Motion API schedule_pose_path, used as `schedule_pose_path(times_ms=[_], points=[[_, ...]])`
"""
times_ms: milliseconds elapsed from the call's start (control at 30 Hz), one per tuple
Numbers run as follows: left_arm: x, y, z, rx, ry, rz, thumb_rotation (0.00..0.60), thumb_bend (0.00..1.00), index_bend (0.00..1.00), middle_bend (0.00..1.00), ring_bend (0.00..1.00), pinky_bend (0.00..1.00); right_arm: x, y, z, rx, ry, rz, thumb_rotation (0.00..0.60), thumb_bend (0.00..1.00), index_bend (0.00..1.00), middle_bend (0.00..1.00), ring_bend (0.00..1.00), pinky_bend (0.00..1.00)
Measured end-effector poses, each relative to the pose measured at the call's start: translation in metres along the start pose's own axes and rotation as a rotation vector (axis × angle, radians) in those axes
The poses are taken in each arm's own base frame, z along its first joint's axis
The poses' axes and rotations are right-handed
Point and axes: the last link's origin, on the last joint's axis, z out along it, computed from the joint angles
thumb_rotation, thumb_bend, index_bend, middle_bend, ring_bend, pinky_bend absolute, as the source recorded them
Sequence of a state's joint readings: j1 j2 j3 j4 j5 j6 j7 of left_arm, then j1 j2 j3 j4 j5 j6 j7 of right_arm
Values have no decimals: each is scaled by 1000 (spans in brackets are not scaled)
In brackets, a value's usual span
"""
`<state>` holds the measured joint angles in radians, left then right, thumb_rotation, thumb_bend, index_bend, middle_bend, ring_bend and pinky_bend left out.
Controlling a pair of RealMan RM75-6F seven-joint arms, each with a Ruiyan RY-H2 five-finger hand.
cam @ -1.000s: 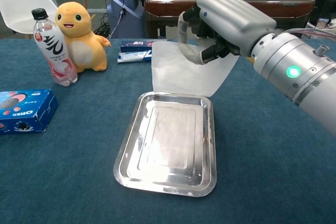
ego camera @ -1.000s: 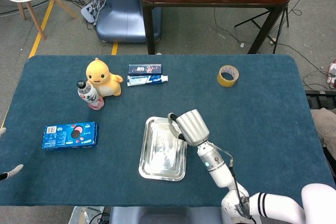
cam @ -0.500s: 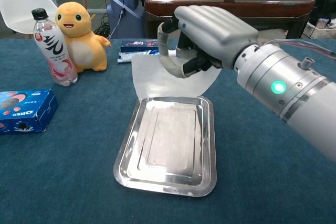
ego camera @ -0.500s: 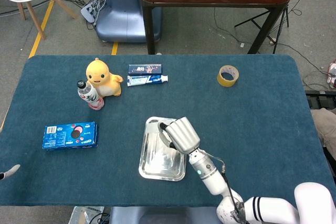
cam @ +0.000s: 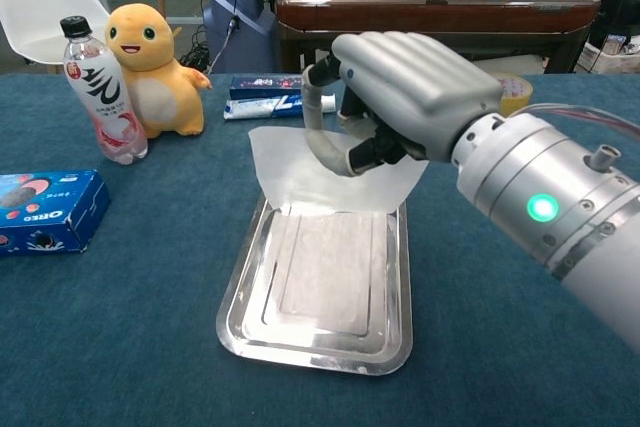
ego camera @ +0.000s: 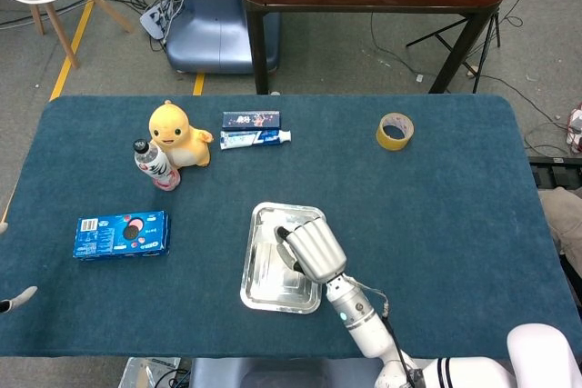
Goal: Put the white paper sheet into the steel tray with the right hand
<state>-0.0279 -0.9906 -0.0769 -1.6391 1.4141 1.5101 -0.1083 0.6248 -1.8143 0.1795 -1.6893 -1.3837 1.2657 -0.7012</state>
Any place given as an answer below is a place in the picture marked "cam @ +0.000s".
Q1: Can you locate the black floor cable bundle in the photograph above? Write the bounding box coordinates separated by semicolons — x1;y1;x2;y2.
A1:
177;21;214;73

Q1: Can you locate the white blue toothpaste tube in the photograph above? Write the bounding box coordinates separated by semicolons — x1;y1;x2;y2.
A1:
222;92;337;122

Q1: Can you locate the yellow plush dinosaur toy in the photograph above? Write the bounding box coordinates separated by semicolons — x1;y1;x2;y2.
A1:
103;2;213;139

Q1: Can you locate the blue Oreo cookie box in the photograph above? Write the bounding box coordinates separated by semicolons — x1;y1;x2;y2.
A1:
0;169;112;258

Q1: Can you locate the clear drink bottle pink label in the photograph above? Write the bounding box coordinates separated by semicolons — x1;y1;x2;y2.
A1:
59;15;149;166

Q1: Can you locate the brown mahjong table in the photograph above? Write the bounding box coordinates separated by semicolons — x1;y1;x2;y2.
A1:
273;0;601;76

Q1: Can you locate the yellow tape roll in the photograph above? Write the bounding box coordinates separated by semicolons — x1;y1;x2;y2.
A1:
494;72;534;118

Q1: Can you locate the blue table mat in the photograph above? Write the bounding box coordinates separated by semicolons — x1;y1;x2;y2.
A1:
0;72;640;427

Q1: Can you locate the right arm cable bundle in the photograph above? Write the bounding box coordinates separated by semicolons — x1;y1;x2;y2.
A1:
509;103;640;142

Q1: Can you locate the white paper towel sheet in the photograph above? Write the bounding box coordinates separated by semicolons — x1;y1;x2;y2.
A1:
248;124;430;221

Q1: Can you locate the dark blue toothpaste box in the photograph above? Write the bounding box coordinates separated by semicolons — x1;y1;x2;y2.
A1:
228;74;307;101

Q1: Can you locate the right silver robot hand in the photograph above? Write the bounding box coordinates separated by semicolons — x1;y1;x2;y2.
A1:
301;30;504;179

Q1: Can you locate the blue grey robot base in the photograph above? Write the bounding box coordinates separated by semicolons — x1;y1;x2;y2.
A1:
202;0;279;74

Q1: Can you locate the silver metal tray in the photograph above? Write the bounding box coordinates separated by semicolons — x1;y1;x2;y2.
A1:
215;194;414;377

